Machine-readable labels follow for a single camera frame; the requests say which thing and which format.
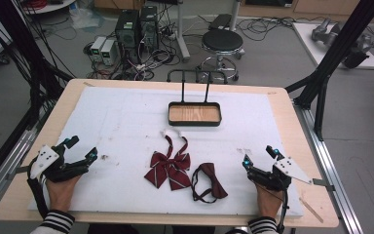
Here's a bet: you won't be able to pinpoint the aluminium rail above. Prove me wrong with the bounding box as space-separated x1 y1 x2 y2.
0 97 57 218
292 98 365 234

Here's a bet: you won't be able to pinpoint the black round stool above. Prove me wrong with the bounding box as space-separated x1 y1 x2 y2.
196 28 246 82

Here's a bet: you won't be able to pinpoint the large black computer tower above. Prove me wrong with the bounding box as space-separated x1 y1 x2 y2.
114 9 141 64

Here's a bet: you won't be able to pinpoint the striped dark red bow tie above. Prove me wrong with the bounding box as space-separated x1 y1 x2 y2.
143 128 192 191

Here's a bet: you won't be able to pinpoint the black frame strut with cables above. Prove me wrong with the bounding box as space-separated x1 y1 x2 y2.
0 0 76 131

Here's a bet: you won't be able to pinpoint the flat black case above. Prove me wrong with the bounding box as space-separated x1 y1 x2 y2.
208 13 234 31

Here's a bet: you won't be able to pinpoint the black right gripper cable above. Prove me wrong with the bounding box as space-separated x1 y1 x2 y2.
276 189 290 234

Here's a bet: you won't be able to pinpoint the person's right hand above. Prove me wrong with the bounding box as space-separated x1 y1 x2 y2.
253 181 284 219

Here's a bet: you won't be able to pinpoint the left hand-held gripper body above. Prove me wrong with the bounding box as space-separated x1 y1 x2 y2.
28 142 92 183

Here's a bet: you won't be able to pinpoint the white floor board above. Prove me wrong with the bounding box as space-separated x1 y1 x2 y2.
291 21 374 71

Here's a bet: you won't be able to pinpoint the clear plastic bag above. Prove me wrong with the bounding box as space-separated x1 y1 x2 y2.
68 7 106 31

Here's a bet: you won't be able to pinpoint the plain dark red bow tie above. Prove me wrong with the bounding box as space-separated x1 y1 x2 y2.
191 162 229 205

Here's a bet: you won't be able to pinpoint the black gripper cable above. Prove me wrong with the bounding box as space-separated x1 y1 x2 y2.
276 189 290 234
26 165 52 220

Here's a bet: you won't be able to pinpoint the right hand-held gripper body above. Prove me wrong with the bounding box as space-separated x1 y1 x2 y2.
246 156 314 192

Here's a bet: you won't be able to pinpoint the white round table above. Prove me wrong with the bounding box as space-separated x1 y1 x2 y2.
21 0 78 16

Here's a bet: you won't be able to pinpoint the person's left hand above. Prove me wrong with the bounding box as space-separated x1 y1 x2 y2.
45 175 83 213

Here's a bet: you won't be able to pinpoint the slim black computer tower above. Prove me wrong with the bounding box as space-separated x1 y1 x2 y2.
138 5 160 54

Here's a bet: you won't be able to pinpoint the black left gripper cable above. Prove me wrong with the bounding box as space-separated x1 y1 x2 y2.
26 165 52 220

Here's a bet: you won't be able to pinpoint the grey robot part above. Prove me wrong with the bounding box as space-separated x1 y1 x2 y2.
311 18 374 69

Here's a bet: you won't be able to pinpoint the grey power supply unit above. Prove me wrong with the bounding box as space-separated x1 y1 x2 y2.
90 35 108 63
99 39 118 66

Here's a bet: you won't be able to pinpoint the metal table clamp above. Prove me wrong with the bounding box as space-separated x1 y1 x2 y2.
5 165 31 182
312 177 336 193

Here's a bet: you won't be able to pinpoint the thin wooden stick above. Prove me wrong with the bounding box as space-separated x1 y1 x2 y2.
298 196 325 224

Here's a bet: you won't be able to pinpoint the tangle of floor cables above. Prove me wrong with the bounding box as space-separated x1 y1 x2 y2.
83 6 189 82

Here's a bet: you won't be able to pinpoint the desk with grey legs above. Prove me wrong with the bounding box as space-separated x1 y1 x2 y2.
173 0 243 63

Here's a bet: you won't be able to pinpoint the person's dark trousers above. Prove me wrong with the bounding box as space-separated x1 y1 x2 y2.
87 223 242 234

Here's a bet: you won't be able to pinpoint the black rack with wooden tray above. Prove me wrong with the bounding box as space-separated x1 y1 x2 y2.
167 69 229 128

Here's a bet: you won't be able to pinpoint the white foam mat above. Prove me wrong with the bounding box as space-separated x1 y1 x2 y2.
27 85 305 219

